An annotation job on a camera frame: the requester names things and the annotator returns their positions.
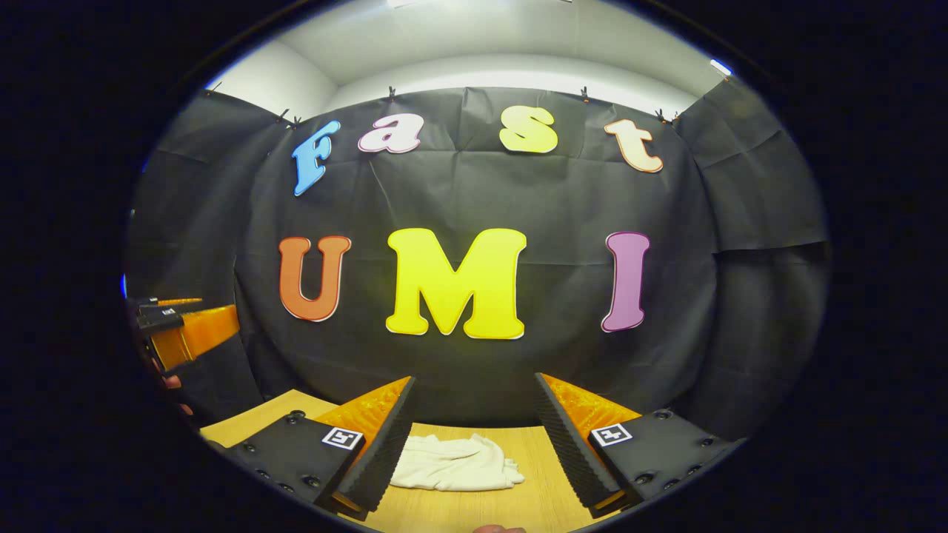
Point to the row of black cloth clips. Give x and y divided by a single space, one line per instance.
391 93

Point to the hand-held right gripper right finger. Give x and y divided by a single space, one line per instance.
566 444

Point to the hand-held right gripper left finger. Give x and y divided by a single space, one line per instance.
385 451

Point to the black backdrop cloth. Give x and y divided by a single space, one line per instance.
459 192

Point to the cream white garment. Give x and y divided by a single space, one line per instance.
452 463

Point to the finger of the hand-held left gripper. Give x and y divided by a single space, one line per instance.
178 301
159 320

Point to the ceiling light panel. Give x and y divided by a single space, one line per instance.
474 2

